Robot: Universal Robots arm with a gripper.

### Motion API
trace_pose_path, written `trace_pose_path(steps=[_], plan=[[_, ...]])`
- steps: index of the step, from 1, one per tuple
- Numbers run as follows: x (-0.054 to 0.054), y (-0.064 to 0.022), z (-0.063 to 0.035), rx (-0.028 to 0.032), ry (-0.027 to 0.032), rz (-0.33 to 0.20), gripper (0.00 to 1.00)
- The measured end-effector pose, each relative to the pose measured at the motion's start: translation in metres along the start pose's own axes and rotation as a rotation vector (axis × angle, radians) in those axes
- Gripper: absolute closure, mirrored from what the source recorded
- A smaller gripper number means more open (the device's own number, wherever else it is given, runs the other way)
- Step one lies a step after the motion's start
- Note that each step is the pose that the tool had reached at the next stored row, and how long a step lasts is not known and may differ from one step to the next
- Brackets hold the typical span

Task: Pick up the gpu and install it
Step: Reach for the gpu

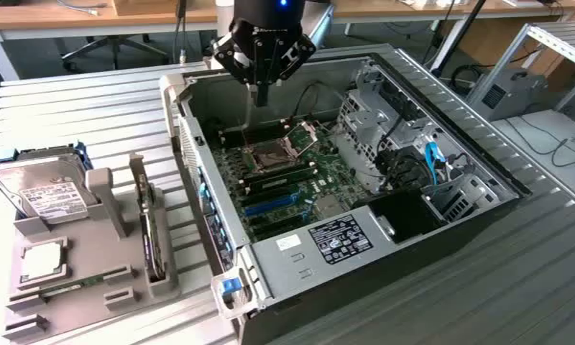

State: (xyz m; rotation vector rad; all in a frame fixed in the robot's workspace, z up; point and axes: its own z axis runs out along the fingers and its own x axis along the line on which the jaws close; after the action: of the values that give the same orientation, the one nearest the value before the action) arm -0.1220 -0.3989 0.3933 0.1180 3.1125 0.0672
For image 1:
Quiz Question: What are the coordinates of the green RAM stick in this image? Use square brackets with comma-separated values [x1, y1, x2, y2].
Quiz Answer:
[37, 272, 109, 299]

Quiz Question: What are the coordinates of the silver power supply unit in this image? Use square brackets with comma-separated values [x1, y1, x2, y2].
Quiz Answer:
[248, 204, 399, 301]

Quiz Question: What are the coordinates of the long wooden desk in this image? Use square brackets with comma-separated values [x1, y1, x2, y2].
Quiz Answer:
[329, 0, 575, 37]

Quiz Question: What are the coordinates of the black power wire bundle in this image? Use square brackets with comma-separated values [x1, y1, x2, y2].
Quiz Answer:
[376, 149, 435, 190]

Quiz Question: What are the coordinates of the hanging grey cable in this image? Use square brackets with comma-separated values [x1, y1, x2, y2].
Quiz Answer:
[173, 0, 192, 66]

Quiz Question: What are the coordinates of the RAM stick with white label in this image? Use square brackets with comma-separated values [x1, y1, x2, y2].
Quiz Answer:
[246, 172, 317, 193]

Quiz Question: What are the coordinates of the blue expansion slot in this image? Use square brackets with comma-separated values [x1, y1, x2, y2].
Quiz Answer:
[242, 195, 301, 216]

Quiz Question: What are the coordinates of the black office chair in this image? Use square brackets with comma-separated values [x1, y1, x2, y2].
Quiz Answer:
[60, 34, 168, 71]

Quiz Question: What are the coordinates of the green motherboard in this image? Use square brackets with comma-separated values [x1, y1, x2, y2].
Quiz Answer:
[209, 120, 369, 242]

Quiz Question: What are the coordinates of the grey control box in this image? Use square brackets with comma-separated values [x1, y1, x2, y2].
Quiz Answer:
[467, 67, 550, 122]

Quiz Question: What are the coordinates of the wooden desk with grey frame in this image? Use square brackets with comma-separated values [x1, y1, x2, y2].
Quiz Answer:
[0, 0, 221, 80]

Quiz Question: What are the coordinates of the silver chipset heat sink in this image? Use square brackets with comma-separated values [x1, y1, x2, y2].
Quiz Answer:
[313, 195, 344, 216]

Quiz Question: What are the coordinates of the wooden box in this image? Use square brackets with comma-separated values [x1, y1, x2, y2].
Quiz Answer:
[112, 0, 221, 17]

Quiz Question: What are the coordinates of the open black PC case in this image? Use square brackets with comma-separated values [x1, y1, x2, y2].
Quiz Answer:
[158, 52, 532, 345]

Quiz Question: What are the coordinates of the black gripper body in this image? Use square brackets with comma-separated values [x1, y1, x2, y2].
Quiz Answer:
[228, 0, 308, 86]

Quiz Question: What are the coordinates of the perforated metal disk bay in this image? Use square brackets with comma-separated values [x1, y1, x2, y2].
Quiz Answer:
[337, 68, 444, 188]

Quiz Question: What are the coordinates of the black stand pole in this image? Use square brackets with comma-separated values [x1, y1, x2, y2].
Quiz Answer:
[431, 0, 485, 78]

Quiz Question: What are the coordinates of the grey plastic parts rack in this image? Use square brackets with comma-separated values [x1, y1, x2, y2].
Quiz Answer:
[1, 167, 182, 342]

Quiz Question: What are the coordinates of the black cable on white surface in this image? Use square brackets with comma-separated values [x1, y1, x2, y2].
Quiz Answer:
[505, 116, 575, 170]

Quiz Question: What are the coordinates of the aluminium profile frame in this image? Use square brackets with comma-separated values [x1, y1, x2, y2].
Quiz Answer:
[464, 21, 575, 219]

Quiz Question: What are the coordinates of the blue disk wire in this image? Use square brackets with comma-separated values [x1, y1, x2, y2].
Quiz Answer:
[424, 142, 445, 186]

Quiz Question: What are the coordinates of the silver hard disk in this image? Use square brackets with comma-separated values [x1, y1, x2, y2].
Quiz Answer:
[0, 156, 90, 226]

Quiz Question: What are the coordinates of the graphics card with metal bracket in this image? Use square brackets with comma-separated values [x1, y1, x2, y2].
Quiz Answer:
[128, 152, 169, 283]

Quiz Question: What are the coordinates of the silver CPU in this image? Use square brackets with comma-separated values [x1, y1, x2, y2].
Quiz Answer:
[18, 244, 62, 283]

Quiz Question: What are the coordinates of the hard disk drive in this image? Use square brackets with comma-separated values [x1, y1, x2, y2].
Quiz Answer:
[0, 141, 96, 220]

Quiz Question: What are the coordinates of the coiled black cable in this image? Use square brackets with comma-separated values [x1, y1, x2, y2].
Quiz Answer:
[448, 64, 483, 95]

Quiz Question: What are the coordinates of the black looped wire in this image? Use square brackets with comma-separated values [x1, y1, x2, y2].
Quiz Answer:
[295, 83, 345, 121]

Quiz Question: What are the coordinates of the CPU socket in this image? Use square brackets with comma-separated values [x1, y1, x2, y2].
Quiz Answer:
[246, 138, 297, 173]

